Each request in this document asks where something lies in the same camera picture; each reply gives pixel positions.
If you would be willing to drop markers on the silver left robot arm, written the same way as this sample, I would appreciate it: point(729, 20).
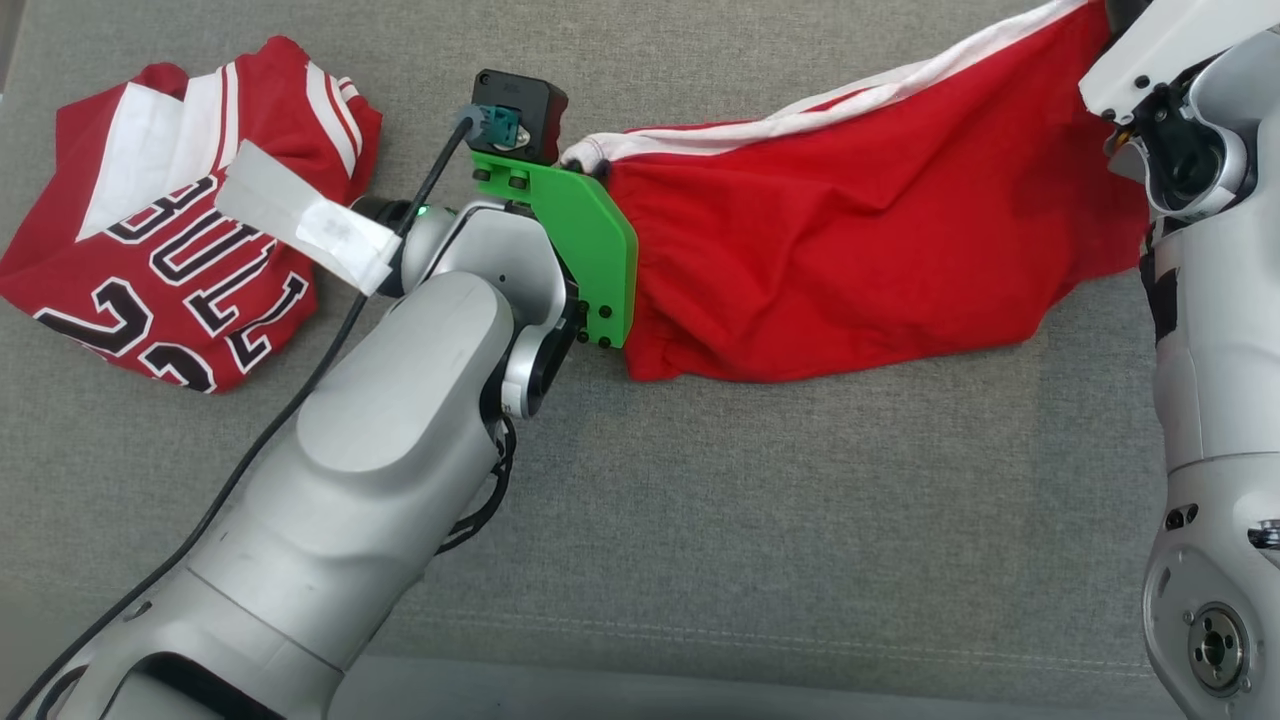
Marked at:
point(380, 480)

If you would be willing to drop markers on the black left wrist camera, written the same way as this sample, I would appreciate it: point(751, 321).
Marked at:
point(530, 100)

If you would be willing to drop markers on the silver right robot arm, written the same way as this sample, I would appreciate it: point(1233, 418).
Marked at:
point(1220, 400)

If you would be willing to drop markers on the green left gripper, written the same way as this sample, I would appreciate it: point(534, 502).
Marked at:
point(590, 250)

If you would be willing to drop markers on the red basketball jersey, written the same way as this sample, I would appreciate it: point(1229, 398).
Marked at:
point(130, 290)

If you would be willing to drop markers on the red shorts white trim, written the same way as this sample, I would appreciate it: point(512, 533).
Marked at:
point(850, 230)

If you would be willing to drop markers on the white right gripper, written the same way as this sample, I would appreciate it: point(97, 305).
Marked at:
point(1170, 40)

